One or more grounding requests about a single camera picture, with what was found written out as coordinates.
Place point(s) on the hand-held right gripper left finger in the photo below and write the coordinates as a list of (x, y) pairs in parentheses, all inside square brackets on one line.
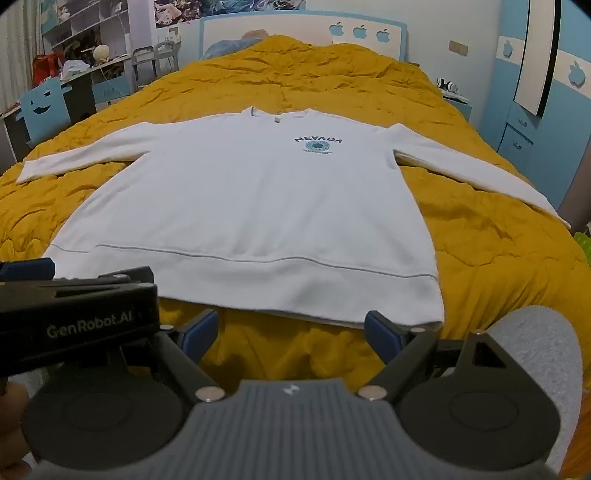
[(201, 334)]

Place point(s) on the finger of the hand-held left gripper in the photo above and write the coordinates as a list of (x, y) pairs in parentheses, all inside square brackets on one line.
[(27, 269), (131, 275)]

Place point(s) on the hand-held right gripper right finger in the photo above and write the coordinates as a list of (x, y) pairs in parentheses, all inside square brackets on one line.
[(383, 337)]

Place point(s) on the white long-sleeve sweatshirt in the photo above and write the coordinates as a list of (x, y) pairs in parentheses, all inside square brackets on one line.
[(254, 207)]

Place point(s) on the person's left hand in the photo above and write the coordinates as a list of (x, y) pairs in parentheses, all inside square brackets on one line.
[(10, 415)]

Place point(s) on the blue smiley-face chair back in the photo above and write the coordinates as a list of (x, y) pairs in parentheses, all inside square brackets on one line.
[(44, 108)]

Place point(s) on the dark desk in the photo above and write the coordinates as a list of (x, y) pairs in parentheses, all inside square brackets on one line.
[(83, 92)]

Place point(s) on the red bag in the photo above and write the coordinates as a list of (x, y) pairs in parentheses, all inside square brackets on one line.
[(46, 67)]

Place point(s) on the white crumpled cloth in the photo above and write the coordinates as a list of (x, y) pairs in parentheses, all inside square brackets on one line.
[(74, 68)]

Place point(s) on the grey metal chair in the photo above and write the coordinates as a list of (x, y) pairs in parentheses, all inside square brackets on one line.
[(167, 57), (143, 67)]

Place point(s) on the green plastic item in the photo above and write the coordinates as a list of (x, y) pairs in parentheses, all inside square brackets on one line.
[(583, 247)]

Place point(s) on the white round ball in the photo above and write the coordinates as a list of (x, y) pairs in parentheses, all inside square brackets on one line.
[(102, 52)]

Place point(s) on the blue pillow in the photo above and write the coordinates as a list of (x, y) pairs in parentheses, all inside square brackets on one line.
[(231, 46)]

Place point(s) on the black and white striped item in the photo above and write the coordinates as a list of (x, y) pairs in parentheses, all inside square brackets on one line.
[(446, 84)]

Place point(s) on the mustard yellow bed blanket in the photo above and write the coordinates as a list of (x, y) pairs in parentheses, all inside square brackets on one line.
[(323, 78)]

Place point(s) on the white and blue headboard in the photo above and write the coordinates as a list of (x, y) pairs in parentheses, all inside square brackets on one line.
[(300, 30)]

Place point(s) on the white panel with black edge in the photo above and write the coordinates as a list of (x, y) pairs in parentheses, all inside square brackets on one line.
[(535, 55)]

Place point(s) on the white wall shelf unit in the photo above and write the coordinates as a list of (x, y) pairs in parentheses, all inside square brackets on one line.
[(87, 21)]

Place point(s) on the wall socket plate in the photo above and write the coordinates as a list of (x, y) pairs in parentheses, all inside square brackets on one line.
[(457, 47)]

